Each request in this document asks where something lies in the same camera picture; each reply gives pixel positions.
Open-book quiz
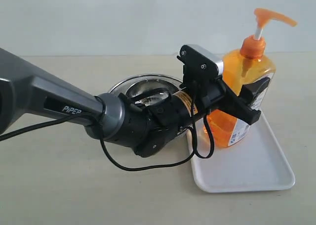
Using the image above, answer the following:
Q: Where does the large steel mesh strainer basin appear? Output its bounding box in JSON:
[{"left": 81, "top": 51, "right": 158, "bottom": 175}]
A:
[{"left": 107, "top": 73, "right": 191, "bottom": 139}]

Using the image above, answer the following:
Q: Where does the orange dish soap pump bottle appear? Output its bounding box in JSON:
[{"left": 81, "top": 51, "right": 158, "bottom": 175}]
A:
[{"left": 207, "top": 8, "right": 297, "bottom": 148}]

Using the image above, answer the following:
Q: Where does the small stainless steel bowl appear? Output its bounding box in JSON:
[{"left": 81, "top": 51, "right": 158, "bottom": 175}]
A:
[{"left": 125, "top": 79, "right": 179, "bottom": 106}]

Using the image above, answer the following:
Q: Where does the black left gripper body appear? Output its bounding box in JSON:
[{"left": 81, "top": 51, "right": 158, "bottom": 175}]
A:
[{"left": 170, "top": 81, "right": 225, "bottom": 121}]

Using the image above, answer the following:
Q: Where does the white plastic tray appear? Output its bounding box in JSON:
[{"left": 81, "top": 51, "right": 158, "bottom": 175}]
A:
[{"left": 191, "top": 115, "right": 295, "bottom": 193}]

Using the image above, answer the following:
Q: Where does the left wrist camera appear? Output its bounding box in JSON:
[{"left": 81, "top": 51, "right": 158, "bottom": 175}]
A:
[{"left": 177, "top": 44, "right": 224, "bottom": 86}]

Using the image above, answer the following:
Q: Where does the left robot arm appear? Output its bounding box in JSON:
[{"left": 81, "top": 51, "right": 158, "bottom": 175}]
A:
[{"left": 0, "top": 45, "right": 269, "bottom": 158}]

